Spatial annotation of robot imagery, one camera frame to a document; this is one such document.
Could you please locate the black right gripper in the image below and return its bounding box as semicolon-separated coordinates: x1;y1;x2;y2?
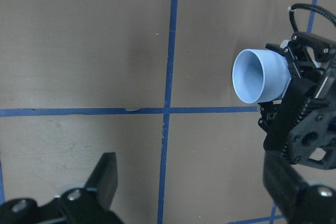
257;31;335;169

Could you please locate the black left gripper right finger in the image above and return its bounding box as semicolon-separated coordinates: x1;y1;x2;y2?
263;152;335;223

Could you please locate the light blue plastic cup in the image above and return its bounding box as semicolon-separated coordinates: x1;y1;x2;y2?
232;49;291;104

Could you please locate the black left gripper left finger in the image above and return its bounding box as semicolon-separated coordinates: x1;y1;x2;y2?
1;152;123;223

